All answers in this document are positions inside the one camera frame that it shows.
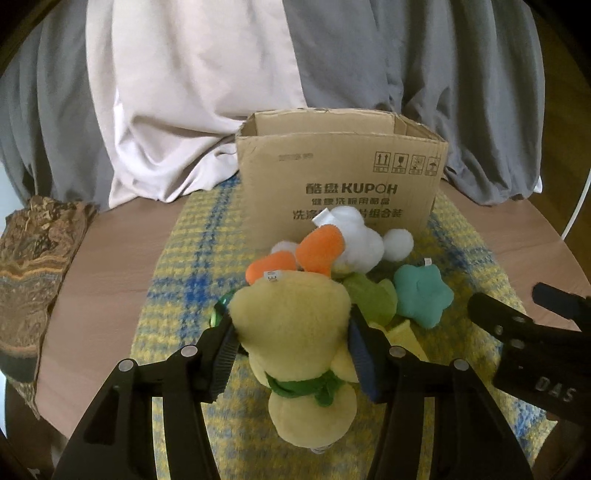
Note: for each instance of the teal star plush cushion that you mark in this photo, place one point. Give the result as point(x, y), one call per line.
point(422, 294)

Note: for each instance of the yellow duck plush toy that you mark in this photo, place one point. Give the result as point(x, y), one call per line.
point(292, 319)

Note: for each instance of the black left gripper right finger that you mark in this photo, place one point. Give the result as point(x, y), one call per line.
point(472, 438)

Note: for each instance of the pale pink bed sheet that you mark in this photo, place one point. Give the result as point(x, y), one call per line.
point(173, 81)

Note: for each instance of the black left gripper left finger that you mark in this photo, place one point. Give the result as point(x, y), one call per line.
point(115, 437)

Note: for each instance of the brown patterned cloth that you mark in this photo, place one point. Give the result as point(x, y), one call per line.
point(38, 246)

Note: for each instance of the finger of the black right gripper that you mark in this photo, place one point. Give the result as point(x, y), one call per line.
point(501, 320)
point(567, 305)

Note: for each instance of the white plush toy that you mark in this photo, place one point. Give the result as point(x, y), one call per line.
point(360, 239)

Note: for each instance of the brown cardboard box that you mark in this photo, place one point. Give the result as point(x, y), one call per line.
point(295, 163)

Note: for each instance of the green plush toy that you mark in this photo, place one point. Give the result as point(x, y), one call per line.
point(377, 302)

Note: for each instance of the grey bed duvet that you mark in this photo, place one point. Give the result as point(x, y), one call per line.
point(472, 71)

